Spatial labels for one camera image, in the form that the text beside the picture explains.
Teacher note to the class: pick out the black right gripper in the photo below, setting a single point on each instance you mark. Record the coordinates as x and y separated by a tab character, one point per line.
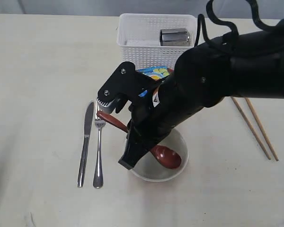
152	119

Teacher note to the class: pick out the white floral ceramic dish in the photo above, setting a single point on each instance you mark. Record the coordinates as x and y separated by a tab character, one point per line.
149	169

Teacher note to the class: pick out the brown wooden spoon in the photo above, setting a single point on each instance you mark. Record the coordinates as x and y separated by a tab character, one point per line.
164	155

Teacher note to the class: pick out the silver metal fork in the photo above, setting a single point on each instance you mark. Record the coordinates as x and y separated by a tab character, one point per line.
98	180

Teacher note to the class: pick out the silver table knife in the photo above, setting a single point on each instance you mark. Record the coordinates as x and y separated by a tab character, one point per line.
87	130

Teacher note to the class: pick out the blue snack bag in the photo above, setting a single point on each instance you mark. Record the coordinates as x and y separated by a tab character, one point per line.
155	73

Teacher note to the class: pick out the wooden chopstick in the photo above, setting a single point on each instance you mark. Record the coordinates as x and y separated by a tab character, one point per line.
261	128
250	127

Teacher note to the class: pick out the brown wooden bowl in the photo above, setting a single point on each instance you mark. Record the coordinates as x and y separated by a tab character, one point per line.
170	70

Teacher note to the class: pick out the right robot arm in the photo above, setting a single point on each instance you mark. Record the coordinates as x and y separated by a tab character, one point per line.
251	65

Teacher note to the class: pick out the white perforated plastic basket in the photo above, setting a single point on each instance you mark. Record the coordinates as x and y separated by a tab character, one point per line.
139	38

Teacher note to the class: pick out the stainless steel cup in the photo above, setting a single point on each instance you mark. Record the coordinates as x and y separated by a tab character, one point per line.
175	37

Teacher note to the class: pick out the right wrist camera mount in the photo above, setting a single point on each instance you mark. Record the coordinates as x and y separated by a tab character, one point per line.
125	84

